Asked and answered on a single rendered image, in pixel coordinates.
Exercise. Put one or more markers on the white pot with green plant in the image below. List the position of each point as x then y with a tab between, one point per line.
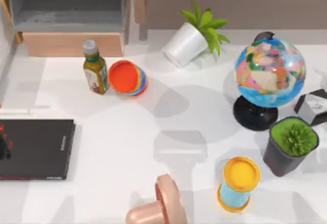
189	41

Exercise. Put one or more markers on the black and white box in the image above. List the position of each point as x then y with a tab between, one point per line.
312	108

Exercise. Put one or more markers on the yellow and light blue can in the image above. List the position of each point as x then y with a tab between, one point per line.
238	186

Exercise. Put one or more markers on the colourful globe on black stand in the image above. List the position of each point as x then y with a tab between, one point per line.
269	78

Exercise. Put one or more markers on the pale wooden drawer front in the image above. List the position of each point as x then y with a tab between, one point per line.
73	44

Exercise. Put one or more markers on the stack of coloured rings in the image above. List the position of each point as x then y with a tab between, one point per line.
125	77

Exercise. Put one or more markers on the black book with red print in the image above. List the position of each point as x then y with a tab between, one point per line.
41	149

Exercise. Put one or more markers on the wooden cupboard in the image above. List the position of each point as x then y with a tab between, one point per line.
230	4

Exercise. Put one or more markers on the green bottle with grey cap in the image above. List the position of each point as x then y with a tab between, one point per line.
96	72

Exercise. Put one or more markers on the black pot with green plant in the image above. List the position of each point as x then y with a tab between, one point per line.
288	148

